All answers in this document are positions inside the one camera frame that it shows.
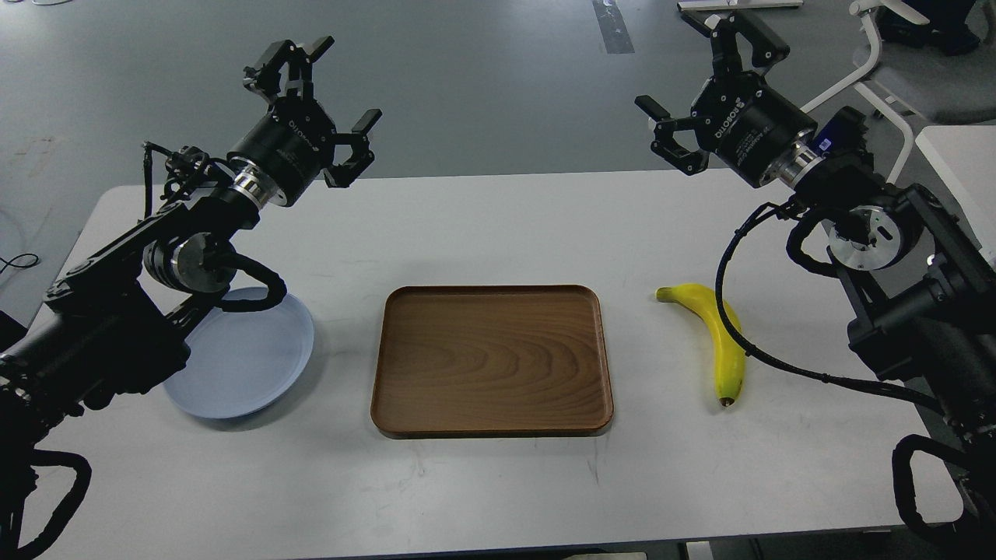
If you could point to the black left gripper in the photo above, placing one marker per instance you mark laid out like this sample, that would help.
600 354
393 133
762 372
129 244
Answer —
293 143

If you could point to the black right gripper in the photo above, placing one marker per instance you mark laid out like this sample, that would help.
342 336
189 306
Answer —
737 116

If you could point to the light blue plate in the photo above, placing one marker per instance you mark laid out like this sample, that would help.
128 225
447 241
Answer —
241 363

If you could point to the yellow banana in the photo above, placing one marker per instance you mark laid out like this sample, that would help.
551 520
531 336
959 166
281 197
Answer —
729 358

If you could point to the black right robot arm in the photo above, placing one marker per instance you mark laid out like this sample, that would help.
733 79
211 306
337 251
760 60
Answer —
922 292

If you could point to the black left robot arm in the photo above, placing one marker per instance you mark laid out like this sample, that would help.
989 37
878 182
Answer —
122 316

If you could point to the white office chair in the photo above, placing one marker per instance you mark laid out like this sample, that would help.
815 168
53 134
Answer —
898 80

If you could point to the brown wooden tray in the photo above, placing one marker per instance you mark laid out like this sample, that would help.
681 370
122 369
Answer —
492 361

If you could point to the white floor rail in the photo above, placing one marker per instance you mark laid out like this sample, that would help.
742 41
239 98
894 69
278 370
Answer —
733 5

